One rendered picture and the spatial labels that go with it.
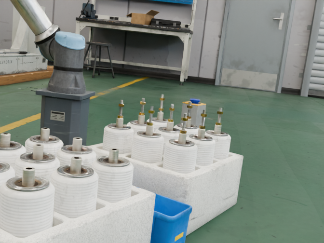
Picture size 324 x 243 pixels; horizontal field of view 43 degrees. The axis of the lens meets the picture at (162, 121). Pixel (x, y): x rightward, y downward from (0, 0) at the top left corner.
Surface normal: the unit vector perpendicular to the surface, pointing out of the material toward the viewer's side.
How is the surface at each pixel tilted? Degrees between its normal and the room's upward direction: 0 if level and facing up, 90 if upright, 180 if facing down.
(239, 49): 90
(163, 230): 92
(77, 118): 90
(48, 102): 90
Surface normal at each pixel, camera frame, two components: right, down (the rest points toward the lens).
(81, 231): 0.82, 0.19
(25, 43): 0.99, 0.13
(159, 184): -0.55, 0.09
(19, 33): -0.07, -0.27
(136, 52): -0.14, 0.17
